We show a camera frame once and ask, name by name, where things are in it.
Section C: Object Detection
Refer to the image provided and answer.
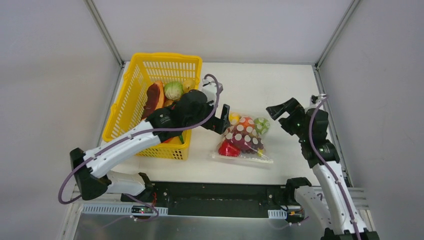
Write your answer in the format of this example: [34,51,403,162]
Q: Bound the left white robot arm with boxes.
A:
[70,90,230,203]

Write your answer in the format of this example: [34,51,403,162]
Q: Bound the dark purple grapes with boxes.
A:
[223,126,265,154]

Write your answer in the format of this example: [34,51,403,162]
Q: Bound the green chili pepper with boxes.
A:
[178,134,185,144]

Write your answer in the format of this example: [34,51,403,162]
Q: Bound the brown potato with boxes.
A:
[163,99,175,108]

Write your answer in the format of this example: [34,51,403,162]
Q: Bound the yellow pear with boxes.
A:
[182,79,196,93]

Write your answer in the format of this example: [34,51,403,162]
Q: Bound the clear zip top bag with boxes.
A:
[211,111,274,164]

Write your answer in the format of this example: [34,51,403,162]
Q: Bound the green apple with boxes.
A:
[253,117,270,135]

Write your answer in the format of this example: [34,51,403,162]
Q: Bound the green cabbage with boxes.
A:
[164,81,184,101]

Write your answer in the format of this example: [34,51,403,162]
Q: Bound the red bell pepper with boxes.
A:
[218,140,241,157]

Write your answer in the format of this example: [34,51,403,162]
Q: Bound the yellow banana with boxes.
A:
[257,149,265,158]

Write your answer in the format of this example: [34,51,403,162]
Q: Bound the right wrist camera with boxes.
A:
[309,94,327,106]

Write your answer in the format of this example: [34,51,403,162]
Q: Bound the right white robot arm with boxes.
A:
[266,95,380,240]

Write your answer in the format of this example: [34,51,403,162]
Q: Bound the papaya slice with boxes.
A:
[141,80,165,120]

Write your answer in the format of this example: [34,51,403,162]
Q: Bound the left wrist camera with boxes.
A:
[201,80,223,102]

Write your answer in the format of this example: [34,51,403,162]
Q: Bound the yellow lemon fruit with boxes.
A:
[228,112,241,125]

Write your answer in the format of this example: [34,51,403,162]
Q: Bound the orange pumpkin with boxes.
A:
[238,116,255,130]

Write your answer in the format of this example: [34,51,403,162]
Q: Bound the yellow plastic basket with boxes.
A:
[101,52,204,162]

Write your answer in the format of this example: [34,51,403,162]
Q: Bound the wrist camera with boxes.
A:
[309,94,327,106]
[201,80,223,102]

